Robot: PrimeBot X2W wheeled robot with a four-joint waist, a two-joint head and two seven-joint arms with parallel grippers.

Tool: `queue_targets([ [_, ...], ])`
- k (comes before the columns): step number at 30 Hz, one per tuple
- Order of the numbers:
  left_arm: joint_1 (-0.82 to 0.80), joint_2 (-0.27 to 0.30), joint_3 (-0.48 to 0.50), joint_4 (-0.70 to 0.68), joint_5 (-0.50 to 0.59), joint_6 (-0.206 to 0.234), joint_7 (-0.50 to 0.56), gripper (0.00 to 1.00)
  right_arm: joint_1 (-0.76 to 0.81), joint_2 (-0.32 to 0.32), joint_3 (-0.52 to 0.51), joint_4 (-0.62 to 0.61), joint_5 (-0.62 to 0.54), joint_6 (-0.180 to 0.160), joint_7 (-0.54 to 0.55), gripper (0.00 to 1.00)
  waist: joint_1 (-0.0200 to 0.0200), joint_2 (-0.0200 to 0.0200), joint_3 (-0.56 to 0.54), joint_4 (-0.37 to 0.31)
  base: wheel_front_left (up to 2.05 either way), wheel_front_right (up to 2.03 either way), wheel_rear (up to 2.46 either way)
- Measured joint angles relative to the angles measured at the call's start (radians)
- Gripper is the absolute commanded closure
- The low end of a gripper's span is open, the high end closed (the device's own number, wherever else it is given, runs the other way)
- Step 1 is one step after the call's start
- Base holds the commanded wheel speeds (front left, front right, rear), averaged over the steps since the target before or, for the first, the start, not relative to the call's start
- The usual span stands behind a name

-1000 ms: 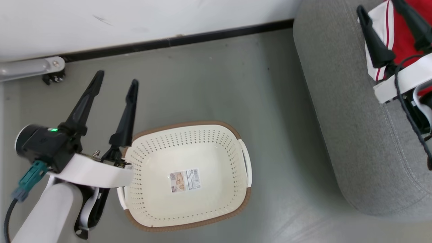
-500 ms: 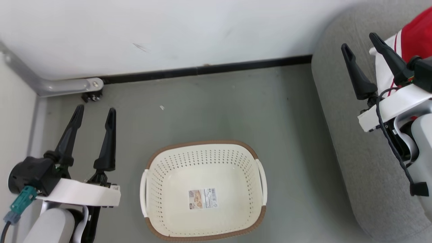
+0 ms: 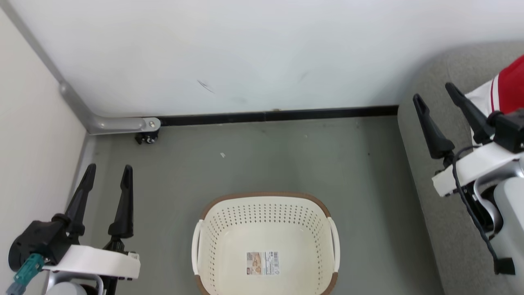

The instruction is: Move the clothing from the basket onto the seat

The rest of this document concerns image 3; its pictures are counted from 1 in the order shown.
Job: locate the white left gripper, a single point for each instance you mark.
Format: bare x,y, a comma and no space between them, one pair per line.
102,262

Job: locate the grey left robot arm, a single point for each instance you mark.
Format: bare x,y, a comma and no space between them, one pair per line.
69,289

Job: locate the small black caster wheel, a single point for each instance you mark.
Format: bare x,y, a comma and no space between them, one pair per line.
148,138

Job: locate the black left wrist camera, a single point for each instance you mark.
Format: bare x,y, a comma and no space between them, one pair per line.
37,241

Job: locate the paper label sticker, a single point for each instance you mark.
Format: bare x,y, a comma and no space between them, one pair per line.
263,263

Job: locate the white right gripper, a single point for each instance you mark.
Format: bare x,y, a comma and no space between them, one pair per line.
487,162

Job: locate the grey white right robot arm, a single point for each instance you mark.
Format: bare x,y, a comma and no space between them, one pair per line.
511,213

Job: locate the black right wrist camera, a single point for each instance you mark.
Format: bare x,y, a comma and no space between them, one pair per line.
509,131

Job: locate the grey fabric sofa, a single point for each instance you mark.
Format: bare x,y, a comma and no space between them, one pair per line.
430,246

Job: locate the cream perforated laundry basket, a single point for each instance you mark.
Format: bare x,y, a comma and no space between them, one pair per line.
266,229

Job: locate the red and white striped garment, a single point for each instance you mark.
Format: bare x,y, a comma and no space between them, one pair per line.
511,88

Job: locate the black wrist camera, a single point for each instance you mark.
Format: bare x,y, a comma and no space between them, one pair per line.
37,241
509,131

